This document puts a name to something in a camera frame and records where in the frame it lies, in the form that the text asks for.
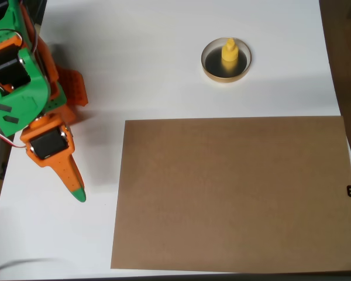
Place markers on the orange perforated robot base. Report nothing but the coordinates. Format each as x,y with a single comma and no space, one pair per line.
74,85

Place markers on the small yellow plastic piece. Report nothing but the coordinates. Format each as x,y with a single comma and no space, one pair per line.
229,54

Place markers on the round dish with gold rim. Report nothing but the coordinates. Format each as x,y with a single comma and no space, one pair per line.
212,63

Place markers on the brown cardboard sheet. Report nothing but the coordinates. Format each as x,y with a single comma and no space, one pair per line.
237,190

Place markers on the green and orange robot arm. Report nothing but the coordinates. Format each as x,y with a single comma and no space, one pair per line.
17,99

